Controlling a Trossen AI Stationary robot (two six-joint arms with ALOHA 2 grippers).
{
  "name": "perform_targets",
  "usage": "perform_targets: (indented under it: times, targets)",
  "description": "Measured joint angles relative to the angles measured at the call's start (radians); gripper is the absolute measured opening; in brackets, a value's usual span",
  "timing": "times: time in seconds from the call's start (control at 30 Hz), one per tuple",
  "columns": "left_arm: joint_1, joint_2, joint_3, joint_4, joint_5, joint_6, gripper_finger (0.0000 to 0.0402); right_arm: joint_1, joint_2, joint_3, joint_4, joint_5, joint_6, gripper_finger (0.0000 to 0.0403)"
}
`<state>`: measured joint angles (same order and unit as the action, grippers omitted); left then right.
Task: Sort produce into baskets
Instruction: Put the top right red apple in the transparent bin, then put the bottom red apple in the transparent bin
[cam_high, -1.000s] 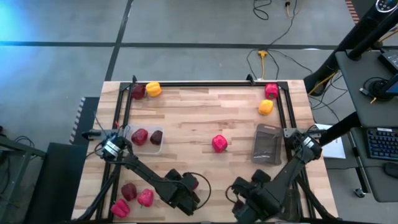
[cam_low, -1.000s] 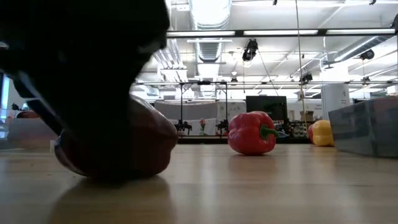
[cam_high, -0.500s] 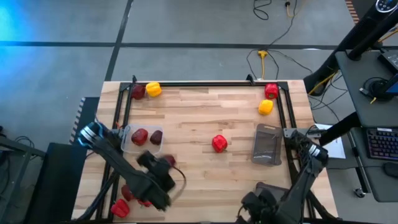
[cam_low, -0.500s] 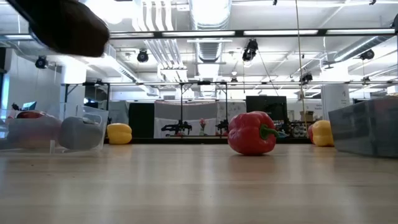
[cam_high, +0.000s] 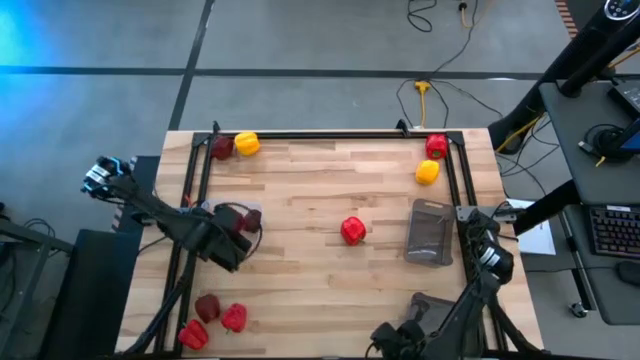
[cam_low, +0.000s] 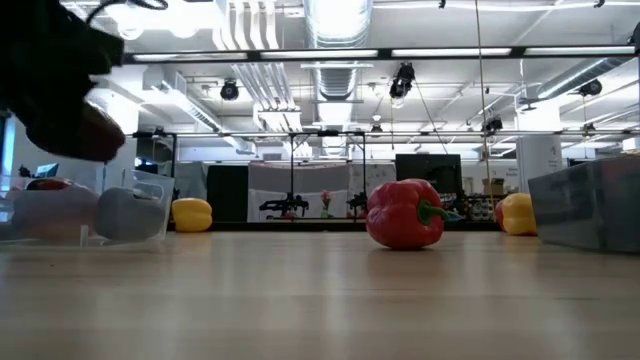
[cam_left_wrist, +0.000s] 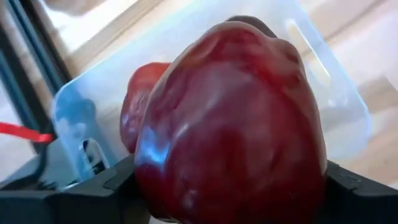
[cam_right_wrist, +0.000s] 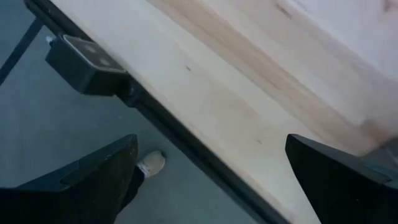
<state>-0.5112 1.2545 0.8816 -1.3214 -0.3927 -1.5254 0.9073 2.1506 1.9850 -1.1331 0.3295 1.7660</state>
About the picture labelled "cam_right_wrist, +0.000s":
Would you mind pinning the person's light shoe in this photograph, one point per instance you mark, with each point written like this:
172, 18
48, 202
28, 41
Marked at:
154, 161

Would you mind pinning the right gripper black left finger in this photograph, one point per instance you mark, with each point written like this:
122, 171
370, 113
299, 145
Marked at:
81, 193

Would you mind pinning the black clamp block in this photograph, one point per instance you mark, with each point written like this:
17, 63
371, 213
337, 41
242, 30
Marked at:
84, 74

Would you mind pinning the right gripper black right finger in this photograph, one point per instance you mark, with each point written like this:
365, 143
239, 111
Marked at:
342, 193

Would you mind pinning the black table frame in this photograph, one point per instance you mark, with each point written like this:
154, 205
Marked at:
186, 141

